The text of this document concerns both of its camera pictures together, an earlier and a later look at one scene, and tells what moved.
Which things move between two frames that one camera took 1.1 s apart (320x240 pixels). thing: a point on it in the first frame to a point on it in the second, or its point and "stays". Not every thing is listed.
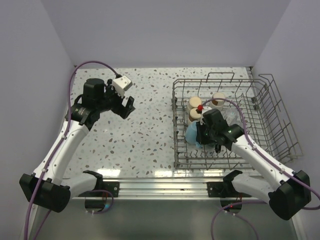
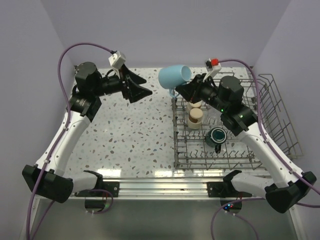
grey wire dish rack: (257, 105) stays
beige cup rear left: (193, 102) stays
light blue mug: (190, 134) to (170, 77)
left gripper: (123, 111) to (134, 92)
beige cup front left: (194, 116) stays
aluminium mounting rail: (165, 188) stays
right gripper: (200, 138) to (191, 91)
